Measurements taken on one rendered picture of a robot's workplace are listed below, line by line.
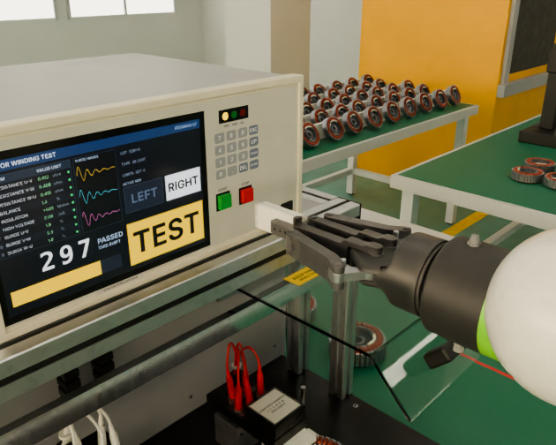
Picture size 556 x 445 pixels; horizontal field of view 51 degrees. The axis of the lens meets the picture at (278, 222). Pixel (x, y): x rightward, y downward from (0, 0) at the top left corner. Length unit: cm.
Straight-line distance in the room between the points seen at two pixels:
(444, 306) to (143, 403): 57
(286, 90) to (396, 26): 366
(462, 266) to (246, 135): 34
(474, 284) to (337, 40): 665
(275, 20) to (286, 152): 377
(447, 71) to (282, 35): 126
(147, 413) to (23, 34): 667
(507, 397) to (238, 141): 69
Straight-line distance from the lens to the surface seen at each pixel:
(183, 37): 858
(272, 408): 87
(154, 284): 68
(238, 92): 71
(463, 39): 416
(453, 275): 50
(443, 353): 68
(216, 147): 70
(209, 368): 101
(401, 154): 451
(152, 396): 95
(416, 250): 53
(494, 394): 115
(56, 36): 759
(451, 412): 109
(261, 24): 456
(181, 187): 68
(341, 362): 100
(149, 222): 66
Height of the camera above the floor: 144
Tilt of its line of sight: 23 degrees down
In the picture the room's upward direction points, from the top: straight up
